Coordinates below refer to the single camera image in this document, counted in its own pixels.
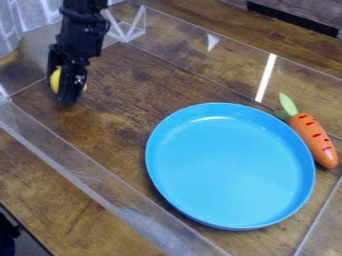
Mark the black baseboard strip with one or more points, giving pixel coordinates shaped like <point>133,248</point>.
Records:
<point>293,19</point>

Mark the clear acrylic enclosure wall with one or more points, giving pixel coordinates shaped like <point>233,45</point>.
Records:
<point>74,181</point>

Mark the orange toy carrot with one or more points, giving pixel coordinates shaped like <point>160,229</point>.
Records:
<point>310,131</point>

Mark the blue round tray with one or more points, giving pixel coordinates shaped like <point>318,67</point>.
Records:
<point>230,166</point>

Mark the yellow lemon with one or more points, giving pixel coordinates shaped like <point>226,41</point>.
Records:
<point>69,81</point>

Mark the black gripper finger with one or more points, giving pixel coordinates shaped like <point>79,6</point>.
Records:
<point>71,83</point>
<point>54,66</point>

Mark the grey patterned curtain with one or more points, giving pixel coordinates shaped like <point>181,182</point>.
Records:
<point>25,15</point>

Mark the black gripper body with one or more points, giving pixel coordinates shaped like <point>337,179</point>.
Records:
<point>83,30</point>

